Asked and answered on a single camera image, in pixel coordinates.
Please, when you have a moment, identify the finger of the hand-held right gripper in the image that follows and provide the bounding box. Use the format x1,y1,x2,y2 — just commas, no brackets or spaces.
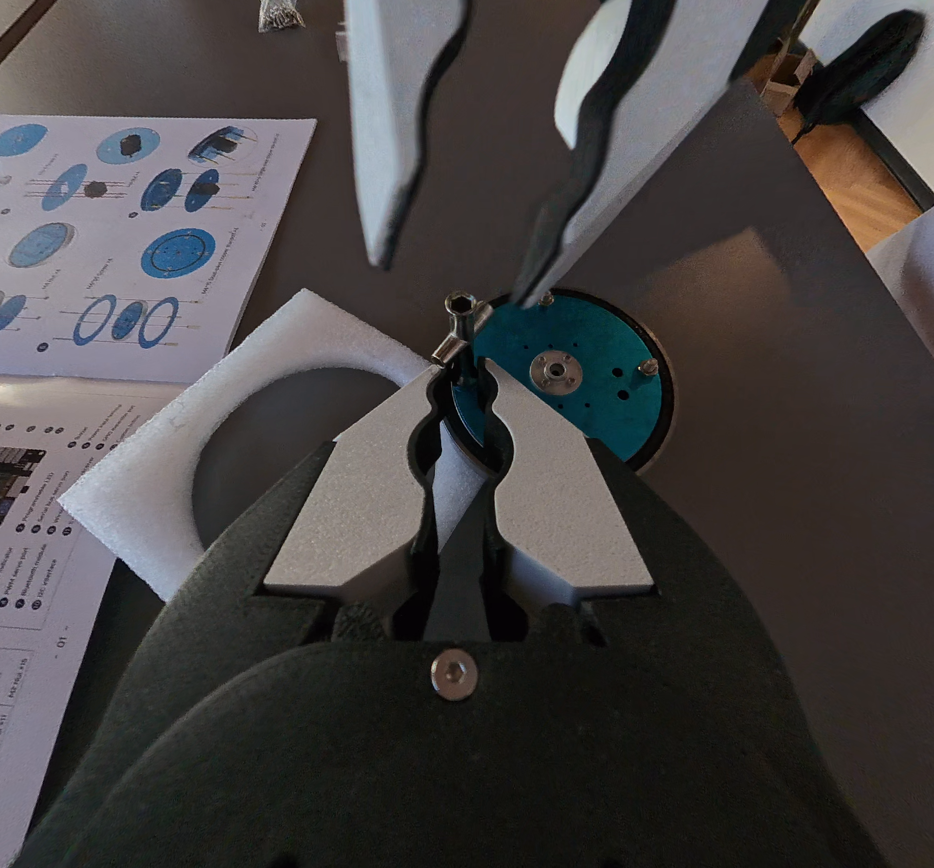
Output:
511,0,805,310
336,0,477,272

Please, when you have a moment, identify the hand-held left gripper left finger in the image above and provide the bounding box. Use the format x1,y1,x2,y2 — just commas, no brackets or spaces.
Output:
263,364,449,602

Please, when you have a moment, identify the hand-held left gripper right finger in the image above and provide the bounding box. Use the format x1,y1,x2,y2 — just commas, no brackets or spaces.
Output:
480,357,655,605

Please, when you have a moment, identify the blue disc with black rim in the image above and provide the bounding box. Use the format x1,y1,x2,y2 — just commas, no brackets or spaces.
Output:
441,290,676,475

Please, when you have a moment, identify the metal cross socket wrench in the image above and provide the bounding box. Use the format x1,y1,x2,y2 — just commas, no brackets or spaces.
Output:
431,291,491,402

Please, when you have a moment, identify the person's white t-shirt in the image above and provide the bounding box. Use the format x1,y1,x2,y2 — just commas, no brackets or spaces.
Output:
799,0,934,358

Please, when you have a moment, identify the instruction sheet with blue drawings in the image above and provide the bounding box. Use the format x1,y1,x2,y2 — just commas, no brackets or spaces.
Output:
0,115,318,381

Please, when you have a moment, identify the white foam sheet with hole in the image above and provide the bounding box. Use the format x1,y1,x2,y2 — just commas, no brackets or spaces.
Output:
57,288,484,602

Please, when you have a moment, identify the instruction sheet with circuit board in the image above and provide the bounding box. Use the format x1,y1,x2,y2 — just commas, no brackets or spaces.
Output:
0,370,187,843

